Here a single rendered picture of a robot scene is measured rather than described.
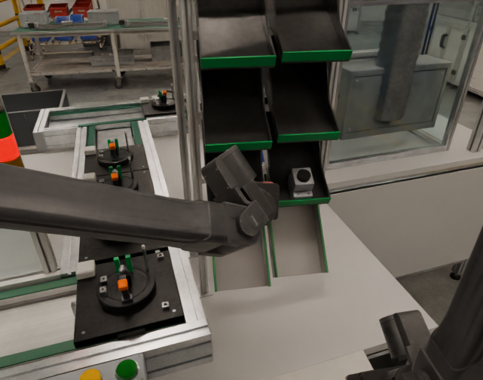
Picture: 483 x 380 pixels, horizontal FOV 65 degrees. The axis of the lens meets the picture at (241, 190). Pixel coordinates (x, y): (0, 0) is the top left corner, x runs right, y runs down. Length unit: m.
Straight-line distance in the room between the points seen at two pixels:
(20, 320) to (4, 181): 0.75
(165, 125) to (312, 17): 1.32
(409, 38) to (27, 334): 1.59
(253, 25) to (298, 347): 0.74
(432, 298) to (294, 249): 1.62
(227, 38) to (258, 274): 0.54
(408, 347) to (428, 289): 1.96
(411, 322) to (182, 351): 0.51
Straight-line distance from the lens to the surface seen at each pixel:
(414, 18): 1.71
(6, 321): 1.14
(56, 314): 1.10
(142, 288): 0.98
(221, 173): 0.55
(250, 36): 0.77
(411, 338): 0.63
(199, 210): 0.48
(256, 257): 0.96
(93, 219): 0.42
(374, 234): 1.98
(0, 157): 0.93
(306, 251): 1.01
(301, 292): 1.14
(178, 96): 0.99
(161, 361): 0.94
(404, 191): 1.93
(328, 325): 1.07
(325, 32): 0.84
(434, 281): 2.64
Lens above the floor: 1.68
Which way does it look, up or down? 32 degrees down
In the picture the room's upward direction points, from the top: straight up
